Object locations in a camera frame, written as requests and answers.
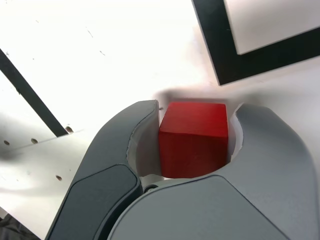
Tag red cube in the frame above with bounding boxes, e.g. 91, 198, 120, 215
158, 101, 230, 180

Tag black tape strip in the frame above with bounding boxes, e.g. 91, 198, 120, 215
0, 48, 71, 138

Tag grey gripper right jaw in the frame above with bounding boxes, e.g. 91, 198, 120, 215
107, 101, 315, 240

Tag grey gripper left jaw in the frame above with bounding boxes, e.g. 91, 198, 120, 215
45, 99, 162, 240

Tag black tape square outline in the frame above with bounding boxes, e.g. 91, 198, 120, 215
191, 0, 320, 87

